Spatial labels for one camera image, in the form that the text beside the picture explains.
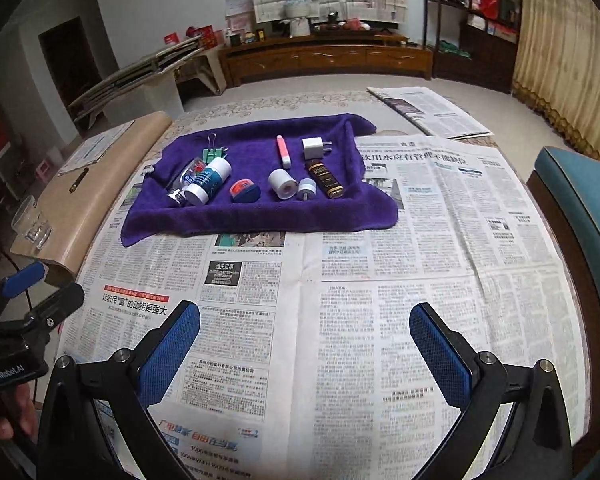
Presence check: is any purple towel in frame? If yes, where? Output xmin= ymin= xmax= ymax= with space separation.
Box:
xmin=121 ymin=114 xmax=398 ymax=247

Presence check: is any black cable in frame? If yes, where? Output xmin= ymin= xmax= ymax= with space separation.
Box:
xmin=0 ymin=249 xmax=37 ymax=311

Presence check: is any white charger plug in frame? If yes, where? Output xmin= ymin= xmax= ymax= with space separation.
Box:
xmin=302 ymin=136 xmax=332 ymax=162

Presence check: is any black gold lighter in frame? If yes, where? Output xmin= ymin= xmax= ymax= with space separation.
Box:
xmin=306 ymin=159 xmax=344 ymax=200

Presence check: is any glass cup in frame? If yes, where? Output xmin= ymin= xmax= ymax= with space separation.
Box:
xmin=10 ymin=195 xmax=53 ymax=250

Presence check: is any beige curtain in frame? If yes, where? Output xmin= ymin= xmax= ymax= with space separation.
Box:
xmin=513 ymin=0 xmax=600 ymax=160

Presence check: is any teal chair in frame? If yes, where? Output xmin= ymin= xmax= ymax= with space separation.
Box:
xmin=527 ymin=146 xmax=600 ymax=479

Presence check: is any pink white pen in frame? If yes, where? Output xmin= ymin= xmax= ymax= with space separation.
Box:
xmin=276 ymin=134 xmax=291 ymax=170

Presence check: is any newspaper on table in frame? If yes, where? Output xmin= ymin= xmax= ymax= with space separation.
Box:
xmin=59 ymin=136 xmax=588 ymax=479

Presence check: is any green binder clip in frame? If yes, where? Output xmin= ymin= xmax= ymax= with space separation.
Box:
xmin=201 ymin=132 xmax=228 ymax=164

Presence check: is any paper sheet on bench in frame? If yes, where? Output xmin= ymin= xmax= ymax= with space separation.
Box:
xmin=58 ymin=120 xmax=134 ymax=176

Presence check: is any black pen on bench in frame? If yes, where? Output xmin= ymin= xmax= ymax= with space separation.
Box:
xmin=69 ymin=167 xmax=90 ymax=194

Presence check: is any beige bench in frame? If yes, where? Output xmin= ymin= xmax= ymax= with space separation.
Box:
xmin=10 ymin=112 xmax=172 ymax=287

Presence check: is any clear candy bottle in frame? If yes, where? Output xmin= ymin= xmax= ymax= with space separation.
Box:
xmin=168 ymin=157 xmax=207 ymax=206

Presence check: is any folded newspaper far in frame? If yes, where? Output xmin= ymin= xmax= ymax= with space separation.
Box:
xmin=367 ymin=87 xmax=492 ymax=140

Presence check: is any dark wooden shelf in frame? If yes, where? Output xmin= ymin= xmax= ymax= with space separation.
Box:
xmin=422 ymin=0 xmax=522 ymax=93

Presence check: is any white tape roll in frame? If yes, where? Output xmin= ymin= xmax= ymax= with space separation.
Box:
xmin=268 ymin=168 xmax=298 ymax=200

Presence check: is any wooden tv cabinet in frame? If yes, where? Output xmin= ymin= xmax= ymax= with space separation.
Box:
xmin=219 ymin=32 xmax=434 ymax=87

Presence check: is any person's left hand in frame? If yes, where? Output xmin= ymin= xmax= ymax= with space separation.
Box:
xmin=0 ymin=382 xmax=38 ymax=441

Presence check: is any blue white cream tube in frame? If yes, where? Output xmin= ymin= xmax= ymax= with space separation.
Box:
xmin=182 ymin=157 xmax=232 ymax=206

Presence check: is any folded table stack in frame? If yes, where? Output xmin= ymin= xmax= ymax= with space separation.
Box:
xmin=69 ymin=35 xmax=204 ymax=122

